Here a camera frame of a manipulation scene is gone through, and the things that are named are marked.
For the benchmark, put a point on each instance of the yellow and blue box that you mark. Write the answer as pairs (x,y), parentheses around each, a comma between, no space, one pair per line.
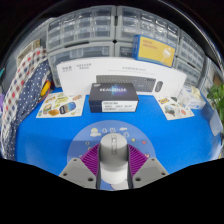
(154,50)

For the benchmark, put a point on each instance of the small black and white box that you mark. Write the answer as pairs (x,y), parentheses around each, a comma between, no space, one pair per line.
(113,96)

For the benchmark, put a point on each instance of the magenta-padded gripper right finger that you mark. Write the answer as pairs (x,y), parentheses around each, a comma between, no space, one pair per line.
(151,171)

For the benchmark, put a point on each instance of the sticker sheet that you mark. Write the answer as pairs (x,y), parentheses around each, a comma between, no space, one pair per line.
(61,106)
(174,107)

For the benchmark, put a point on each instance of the long white keyboard box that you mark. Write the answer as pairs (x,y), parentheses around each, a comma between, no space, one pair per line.
(78,75)

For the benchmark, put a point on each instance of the red and white checked cloth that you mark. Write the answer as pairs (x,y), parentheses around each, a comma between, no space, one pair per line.
(20,83)

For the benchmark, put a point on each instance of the grey plastic drawer cabinet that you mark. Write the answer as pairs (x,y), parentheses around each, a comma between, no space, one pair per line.
(191,50)
(148,23)
(124,50)
(190,73)
(80,51)
(81,28)

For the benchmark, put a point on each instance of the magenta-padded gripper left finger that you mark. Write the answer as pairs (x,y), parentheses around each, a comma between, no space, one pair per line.
(74,171)

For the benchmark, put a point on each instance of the white computer mouse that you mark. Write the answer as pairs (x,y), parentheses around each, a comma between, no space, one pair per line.
(114,156)

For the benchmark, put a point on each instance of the green potted plant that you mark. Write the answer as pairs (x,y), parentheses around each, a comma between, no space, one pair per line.
(217,96)

